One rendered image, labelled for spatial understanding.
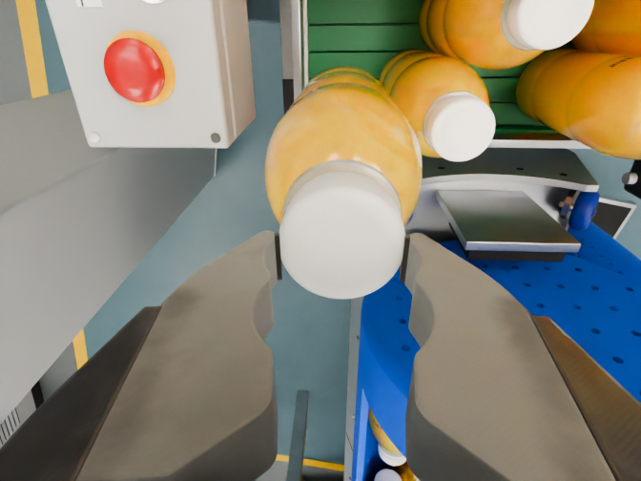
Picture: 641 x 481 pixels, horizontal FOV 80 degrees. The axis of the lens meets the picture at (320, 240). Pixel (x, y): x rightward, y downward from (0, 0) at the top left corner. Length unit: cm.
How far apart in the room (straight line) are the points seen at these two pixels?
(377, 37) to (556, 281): 30
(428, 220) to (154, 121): 33
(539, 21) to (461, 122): 6
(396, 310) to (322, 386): 176
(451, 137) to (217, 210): 136
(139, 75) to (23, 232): 40
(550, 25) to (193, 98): 21
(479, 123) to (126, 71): 22
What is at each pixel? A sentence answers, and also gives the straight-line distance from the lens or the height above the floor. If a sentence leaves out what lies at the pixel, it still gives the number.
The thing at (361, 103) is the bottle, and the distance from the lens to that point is 16.
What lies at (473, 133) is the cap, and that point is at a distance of 26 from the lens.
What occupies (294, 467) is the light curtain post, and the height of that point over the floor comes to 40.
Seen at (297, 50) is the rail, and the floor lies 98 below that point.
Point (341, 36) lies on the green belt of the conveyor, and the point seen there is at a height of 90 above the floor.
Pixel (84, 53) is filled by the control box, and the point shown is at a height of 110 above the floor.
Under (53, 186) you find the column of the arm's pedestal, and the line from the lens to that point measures 67.
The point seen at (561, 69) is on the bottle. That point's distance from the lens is 43.
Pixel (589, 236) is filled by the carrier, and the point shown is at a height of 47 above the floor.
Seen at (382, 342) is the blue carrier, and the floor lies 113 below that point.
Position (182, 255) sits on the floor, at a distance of 172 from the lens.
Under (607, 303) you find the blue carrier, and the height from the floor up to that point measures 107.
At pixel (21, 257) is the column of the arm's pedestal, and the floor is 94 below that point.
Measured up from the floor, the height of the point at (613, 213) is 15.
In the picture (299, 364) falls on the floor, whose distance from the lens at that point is 199.
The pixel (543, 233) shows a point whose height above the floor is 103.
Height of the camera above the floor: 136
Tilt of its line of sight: 61 degrees down
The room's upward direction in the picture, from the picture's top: 174 degrees counter-clockwise
